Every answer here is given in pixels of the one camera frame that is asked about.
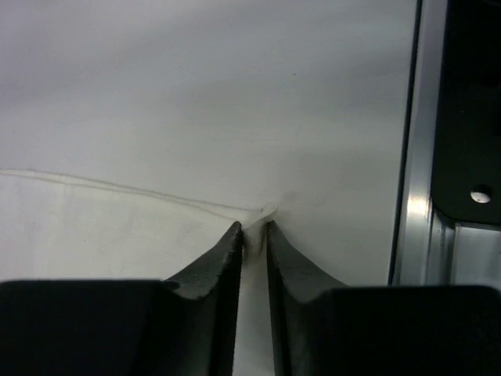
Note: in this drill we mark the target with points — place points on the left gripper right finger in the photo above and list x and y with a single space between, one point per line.
323 327

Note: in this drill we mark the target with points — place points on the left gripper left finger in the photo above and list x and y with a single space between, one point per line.
184 325

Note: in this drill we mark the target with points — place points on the white cloth napkin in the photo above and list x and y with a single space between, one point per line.
60 226

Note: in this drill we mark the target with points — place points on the front aluminium rail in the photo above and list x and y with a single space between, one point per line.
428 249

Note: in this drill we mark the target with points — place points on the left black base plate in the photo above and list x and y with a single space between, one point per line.
466 167

